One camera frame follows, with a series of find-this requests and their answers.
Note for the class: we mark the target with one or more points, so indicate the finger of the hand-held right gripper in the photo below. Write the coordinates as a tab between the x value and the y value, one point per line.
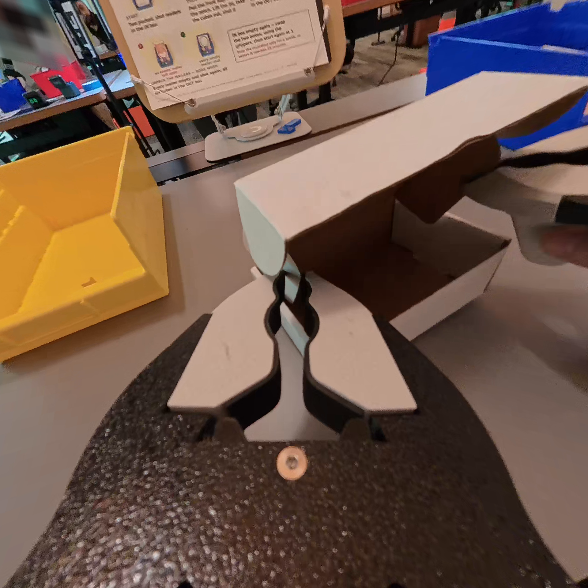
519	202
551	143

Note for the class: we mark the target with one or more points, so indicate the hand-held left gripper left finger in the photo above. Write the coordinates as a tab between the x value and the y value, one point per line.
225	358

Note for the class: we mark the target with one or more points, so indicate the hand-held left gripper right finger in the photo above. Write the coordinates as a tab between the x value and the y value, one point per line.
353	358

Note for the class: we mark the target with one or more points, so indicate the blue plastic bin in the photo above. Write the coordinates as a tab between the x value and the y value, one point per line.
496	55

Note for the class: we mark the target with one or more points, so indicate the white cardboard mailer box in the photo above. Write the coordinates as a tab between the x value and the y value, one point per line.
367	160

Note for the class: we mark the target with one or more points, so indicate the yellow plastic bin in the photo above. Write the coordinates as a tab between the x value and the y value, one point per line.
78	239

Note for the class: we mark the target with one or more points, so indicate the person's right hand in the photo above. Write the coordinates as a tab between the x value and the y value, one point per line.
567	248

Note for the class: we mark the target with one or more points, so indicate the white round disc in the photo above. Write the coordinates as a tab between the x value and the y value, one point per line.
252	133

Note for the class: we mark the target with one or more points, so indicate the instruction sheet on stand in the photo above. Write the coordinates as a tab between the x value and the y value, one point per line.
339	50

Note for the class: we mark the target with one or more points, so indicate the small blue plastic piece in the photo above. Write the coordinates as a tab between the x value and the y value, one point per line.
289	125

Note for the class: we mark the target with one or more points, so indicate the orange traffic cone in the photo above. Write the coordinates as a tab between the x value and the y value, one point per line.
137	120

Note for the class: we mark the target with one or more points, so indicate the grey work table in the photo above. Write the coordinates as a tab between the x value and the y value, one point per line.
92	99

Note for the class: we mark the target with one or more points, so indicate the printed instruction sheet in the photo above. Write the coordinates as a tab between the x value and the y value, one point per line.
220	55

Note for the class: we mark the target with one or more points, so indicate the small black device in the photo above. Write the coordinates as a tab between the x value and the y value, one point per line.
64	86

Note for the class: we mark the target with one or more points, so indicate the black timer green display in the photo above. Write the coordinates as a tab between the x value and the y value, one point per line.
34	99

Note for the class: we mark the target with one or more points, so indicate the red plastic bin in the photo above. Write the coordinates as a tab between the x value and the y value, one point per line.
62	76

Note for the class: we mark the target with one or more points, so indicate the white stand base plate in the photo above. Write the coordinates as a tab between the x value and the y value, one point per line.
220	147

